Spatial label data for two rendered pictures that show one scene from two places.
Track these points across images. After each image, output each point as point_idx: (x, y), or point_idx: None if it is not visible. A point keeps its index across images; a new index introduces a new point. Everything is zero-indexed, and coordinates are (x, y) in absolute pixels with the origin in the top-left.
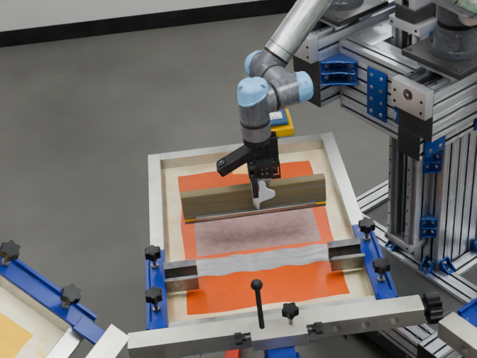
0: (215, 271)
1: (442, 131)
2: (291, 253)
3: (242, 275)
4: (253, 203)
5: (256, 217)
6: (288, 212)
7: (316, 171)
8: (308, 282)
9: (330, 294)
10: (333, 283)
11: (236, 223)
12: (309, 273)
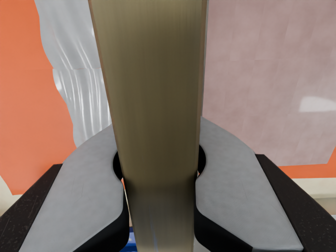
0: None
1: None
2: (99, 129)
3: (20, 13)
4: (105, 128)
5: (244, 68)
6: (234, 132)
7: (330, 182)
8: (27, 146)
9: (3, 173)
10: (32, 178)
11: (236, 12)
12: (53, 151)
